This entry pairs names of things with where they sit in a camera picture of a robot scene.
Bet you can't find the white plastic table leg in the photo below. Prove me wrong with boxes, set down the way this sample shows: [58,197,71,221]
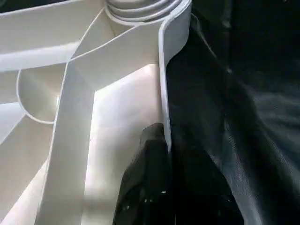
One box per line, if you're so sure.
[104,0,181,22]

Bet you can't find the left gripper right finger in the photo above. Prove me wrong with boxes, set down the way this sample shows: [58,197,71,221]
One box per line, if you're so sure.
[169,126,245,225]

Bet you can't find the white plastic table top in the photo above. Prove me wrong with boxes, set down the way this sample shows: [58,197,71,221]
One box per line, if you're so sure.
[0,0,193,225]

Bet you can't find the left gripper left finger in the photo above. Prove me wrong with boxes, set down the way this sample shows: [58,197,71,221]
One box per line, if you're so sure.
[112,123,172,225]

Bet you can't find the black work mat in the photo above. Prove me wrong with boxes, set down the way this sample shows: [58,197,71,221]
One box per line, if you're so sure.
[166,0,300,225]

